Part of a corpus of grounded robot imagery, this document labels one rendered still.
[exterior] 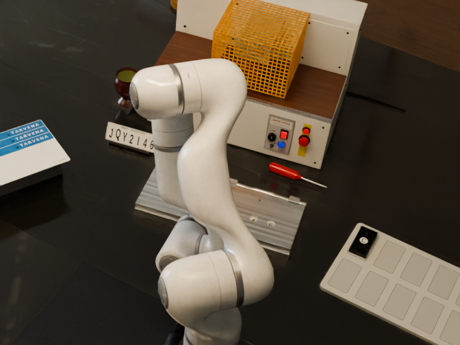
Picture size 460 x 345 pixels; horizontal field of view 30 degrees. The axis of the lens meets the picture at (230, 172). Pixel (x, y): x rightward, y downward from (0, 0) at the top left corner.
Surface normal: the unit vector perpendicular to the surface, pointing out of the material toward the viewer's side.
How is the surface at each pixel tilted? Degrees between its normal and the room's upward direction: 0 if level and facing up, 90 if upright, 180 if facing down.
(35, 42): 0
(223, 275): 28
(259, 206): 0
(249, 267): 37
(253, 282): 55
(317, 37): 90
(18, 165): 0
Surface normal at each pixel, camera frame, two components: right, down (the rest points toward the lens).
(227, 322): 0.56, -0.42
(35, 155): 0.10, -0.70
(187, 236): 0.03, -0.86
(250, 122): -0.29, 0.66
